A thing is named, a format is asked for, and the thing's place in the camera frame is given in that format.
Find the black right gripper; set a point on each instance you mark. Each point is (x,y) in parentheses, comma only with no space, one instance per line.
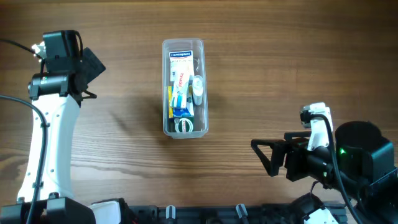
(291,158)

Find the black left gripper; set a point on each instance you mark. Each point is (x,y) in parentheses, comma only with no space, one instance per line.
(93,65)

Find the white Hansaplast box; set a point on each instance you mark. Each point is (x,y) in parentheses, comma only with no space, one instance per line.
(181,60)

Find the white Panadol box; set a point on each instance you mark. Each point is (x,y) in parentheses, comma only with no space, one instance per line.
(180,90)

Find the green square packet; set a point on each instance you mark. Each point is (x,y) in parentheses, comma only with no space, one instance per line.
(183,125)

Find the blue VapoDrops box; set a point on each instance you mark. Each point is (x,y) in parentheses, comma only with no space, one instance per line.
(181,112)

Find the small white bottle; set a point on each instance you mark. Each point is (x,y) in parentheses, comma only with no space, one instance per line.
(197,89)

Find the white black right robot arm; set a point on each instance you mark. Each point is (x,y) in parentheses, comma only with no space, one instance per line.
(355,160)

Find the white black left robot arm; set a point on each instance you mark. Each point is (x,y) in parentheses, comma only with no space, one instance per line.
(56,93)

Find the clear plastic container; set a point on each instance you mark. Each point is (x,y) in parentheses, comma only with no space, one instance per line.
(200,112)

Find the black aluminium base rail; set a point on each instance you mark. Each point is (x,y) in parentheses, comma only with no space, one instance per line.
(267,213)

